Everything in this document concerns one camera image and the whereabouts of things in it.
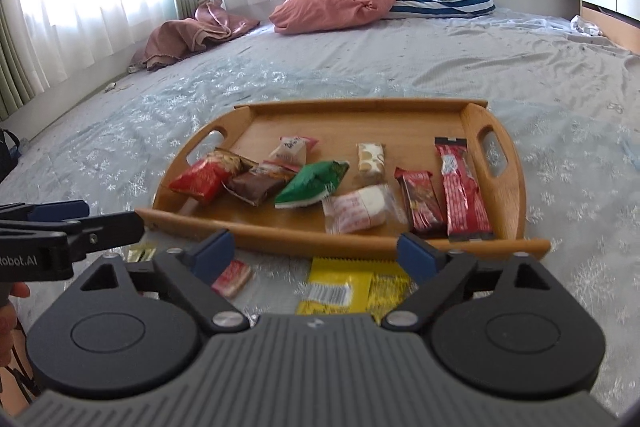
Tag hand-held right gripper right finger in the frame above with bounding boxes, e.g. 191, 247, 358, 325
381, 232, 566, 330

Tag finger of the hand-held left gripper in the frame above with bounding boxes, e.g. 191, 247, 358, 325
0, 210, 147, 260
0, 201, 91, 223

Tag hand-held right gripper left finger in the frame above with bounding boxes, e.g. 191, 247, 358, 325
77, 229, 250, 333

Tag small red white packet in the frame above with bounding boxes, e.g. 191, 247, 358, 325
210, 259, 253, 298

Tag gold snack packet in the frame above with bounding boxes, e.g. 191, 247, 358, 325
125, 244, 157, 264

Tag dark red chocolate bar packet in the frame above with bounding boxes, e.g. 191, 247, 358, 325
394, 167, 447, 235

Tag clear white cake packet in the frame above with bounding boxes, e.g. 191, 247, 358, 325
322, 184, 408, 235

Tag brown snack packet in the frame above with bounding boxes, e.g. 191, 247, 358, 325
222, 164, 296, 206

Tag red orange snack packet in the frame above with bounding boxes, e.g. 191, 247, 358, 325
168, 148, 258, 200

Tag long red snack packet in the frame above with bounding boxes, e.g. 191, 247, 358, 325
434, 137, 496, 242

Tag yellow snack packet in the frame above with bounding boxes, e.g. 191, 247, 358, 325
295, 257, 421, 315

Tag small cream dotted packet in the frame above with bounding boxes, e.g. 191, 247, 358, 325
356, 142, 387, 182

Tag green snack packet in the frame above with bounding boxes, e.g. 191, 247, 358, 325
274, 160, 350, 210

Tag white pink snack packet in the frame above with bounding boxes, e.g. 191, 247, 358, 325
267, 135, 321, 172

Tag wooden tray with handles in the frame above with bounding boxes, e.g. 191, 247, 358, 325
135, 98, 551, 260

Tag person's left hand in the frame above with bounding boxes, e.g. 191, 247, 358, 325
0, 284, 31, 350

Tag black bag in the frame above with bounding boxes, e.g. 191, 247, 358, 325
0, 129, 23, 180

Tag grey snowflake bedsheet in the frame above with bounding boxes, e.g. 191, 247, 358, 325
0, 7, 640, 408

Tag mauve crumpled cloth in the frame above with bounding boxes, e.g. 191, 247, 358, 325
131, 0, 261, 72

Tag pink pillow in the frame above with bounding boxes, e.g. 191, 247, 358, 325
270, 0, 403, 35

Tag crumpled white plastic bag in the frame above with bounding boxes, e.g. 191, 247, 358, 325
570, 14, 603, 36

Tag black strap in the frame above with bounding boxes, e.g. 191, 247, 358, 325
0, 322, 41, 403

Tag wooden bed frame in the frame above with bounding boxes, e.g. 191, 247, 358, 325
582, 4, 640, 55

